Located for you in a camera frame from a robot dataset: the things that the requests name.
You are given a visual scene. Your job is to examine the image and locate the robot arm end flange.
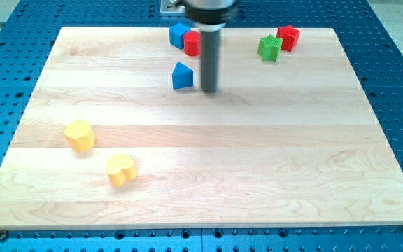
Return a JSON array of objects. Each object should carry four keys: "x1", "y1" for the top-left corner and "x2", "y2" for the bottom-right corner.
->
[{"x1": 182, "y1": 0, "x2": 239, "y2": 31}]

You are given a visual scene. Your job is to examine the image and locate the blue triangle block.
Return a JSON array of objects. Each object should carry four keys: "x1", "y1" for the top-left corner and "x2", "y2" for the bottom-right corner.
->
[{"x1": 171, "y1": 62, "x2": 194, "y2": 90}]

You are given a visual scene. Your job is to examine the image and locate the red cylinder block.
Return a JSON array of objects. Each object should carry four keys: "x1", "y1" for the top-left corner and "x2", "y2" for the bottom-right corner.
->
[{"x1": 183, "y1": 31, "x2": 201, "y2": 57}]

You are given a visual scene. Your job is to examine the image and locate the metal mounting plate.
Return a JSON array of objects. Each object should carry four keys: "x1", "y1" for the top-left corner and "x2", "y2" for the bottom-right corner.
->
[{"x1": 160, "y1": 0, "x2": 185, "y2": 14}]

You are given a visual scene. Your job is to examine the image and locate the yellow heart block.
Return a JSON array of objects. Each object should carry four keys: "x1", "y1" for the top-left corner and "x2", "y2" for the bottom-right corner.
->
[{"x1": 106, "y1": 154, "x2": 137, "y2": 187}]

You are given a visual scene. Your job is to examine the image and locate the wooden board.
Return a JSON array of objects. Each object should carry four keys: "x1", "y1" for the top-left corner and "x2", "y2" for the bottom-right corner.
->
[{"x1": 0, "y1": 27, "x2": 403, "y2": 230}]

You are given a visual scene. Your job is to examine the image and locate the red star block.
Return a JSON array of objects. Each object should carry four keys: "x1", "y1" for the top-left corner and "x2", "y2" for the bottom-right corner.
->
[{"x1": 276, "y1": 24, "x2": 301, "y2": 52}]

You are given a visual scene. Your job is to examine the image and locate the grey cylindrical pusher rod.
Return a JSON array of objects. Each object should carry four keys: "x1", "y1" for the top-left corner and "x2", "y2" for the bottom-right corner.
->
[{"x1": 201, "y1": 31, "x2": 220, "y2": 93}]

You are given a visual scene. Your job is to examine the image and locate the left board clamp screw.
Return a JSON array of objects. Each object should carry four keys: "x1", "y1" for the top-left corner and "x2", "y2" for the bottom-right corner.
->
[{"x1": 0, "y1": 230, "x2": 8, "y2": 242}]

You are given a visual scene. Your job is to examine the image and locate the green star block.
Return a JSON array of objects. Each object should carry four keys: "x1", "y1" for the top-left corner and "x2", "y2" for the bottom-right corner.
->
[{"x1": 257, "y1": 34, "x2": 283, "y2": 62}]

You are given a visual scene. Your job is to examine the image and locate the yellow hexagon block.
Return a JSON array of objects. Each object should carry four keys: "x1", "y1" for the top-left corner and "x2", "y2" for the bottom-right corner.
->
[{"x1": 64, "y1": 120, "x2": 95, "y2": 152}]

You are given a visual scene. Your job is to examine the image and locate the blue cube block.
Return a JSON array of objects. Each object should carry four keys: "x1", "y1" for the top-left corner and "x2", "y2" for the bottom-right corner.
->
[{"x1": 169, "y1": 22, "x2": 191, "y2": 49}]

